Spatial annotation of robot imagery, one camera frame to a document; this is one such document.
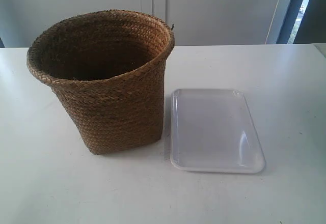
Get brown woven wicker basket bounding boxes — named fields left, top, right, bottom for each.
left=26, top=9, right=175, bottom=155

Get white rectangular plastic tray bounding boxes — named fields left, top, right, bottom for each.
left=170, top=89, right=265, bottom=174

